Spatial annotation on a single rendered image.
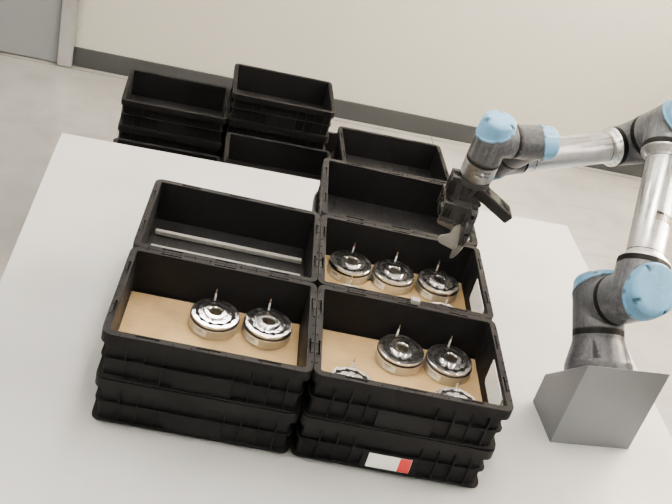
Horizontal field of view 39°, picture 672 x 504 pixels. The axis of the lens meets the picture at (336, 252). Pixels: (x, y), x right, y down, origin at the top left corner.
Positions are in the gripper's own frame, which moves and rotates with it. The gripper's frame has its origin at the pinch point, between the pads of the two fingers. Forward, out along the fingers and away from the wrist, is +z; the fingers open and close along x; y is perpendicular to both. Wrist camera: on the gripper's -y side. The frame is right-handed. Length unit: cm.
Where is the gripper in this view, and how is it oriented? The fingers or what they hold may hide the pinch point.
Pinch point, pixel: (454, 246)
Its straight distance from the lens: 220.5
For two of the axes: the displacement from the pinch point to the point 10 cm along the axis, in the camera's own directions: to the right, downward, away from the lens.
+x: -0.4, 6.4, -7.7
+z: -2.5, 7.4, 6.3
